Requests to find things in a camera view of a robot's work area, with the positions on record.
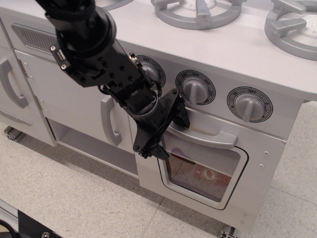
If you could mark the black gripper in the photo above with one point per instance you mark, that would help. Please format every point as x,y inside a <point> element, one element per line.
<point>152,116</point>

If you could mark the white oven door with window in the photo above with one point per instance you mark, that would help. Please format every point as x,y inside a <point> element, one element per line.
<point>250,164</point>

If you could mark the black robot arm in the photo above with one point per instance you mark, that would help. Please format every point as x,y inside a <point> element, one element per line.
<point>89,53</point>

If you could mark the brown toy food item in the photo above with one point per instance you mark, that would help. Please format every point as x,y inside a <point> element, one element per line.
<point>180,169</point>

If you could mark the orange toy can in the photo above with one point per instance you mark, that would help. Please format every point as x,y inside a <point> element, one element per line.
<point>207,174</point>

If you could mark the middle grey stove knob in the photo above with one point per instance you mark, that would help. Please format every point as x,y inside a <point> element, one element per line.
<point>195,87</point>

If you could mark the grey stove knob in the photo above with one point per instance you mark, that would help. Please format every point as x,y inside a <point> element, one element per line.
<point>195,87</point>
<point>249,104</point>
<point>154,73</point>

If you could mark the left grey stove knob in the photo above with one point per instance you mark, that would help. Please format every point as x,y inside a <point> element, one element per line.
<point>154,73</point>

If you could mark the red toy item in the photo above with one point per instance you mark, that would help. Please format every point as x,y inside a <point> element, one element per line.
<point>222,181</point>

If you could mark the white cabinet door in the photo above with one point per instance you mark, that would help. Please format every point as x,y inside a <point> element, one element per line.
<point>66,102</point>

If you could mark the right grey stove knob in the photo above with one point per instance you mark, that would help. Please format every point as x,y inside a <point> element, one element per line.
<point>249,104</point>

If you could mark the white toy kitchen unit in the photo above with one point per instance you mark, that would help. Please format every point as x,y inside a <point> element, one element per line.
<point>242,67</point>

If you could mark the silver centre stove burner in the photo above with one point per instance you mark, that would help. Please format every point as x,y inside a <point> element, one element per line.
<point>203,19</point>

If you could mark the silver stove burner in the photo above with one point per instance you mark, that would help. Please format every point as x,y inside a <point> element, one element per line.
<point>278,30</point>
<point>203,19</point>

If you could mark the white left appliance door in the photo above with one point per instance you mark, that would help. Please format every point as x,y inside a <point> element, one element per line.
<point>19,108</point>

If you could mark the silver right stove burner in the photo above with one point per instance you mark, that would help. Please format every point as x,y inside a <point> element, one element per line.
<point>278,30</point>

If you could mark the silver cabinet door handle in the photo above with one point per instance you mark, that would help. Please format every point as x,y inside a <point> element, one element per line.
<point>106,106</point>

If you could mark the aluminium frame rail right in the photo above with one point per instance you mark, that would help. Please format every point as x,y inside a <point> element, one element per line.
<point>230,232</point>

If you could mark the aluminium frame rail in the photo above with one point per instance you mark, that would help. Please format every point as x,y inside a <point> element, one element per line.
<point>14,134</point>
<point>230,232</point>

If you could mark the aluminium frame rail left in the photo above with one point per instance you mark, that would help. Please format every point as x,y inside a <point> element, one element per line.
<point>14,134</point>

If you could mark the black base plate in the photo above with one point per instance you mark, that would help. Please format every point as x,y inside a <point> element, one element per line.
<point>30,228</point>

